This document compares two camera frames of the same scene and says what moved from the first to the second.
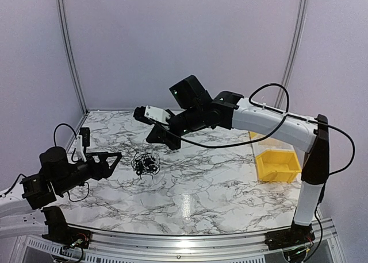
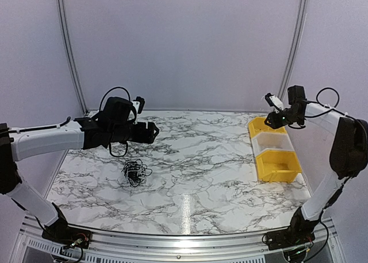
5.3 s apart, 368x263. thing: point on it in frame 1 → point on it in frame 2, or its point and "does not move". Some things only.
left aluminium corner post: [68, 46] does not move
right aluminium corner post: [296, 34] does not move
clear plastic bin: [270, 143] does not move
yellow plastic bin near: [278, 166] does not move
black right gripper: [164, 138] → [271, 119]
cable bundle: [146, 162] → [135, 171]
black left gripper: [105, 171] → [149, 136]
